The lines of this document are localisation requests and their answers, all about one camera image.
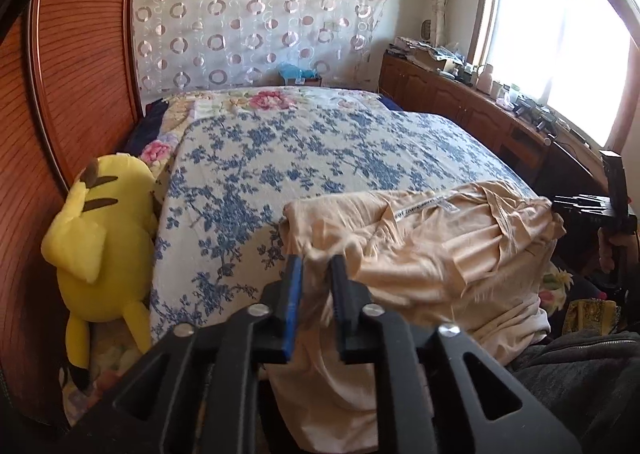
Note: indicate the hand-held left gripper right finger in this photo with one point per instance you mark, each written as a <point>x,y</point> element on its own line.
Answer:
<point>340,294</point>

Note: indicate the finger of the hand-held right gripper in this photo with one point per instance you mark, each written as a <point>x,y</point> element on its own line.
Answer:
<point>580,219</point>
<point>575,204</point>

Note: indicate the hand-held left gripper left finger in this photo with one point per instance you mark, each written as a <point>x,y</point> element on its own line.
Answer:
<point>292,294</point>

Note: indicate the beige t-shirt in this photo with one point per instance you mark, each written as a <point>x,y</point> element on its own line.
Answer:
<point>425,259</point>

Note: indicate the person's right hand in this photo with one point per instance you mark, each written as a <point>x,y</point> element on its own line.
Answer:
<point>605,254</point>

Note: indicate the yellow patterned cloth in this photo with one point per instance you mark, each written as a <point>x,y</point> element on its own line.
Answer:
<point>592,315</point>

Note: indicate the blue floral quilt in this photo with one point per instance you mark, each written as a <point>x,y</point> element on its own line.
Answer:
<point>280,149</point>

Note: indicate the white plastic bottle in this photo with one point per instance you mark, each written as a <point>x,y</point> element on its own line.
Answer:
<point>486,79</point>

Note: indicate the low wooden cabinet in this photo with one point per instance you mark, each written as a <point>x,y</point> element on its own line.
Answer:
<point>450,99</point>

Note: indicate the person's grey jacket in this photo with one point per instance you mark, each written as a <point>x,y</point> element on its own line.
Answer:
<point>590,384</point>

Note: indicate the window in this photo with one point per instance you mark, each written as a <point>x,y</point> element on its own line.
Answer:
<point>565,34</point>

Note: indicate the yellow plush toy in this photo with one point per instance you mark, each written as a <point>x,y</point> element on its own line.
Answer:
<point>100,244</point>

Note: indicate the cardboard box with clutter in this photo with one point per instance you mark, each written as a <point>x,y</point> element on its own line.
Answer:
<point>425,54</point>

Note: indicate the circle-patterned lace curtain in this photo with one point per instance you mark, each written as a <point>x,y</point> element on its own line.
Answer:
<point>250,9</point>

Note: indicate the wooden wardrobe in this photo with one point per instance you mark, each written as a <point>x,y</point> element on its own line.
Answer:
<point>75,59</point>

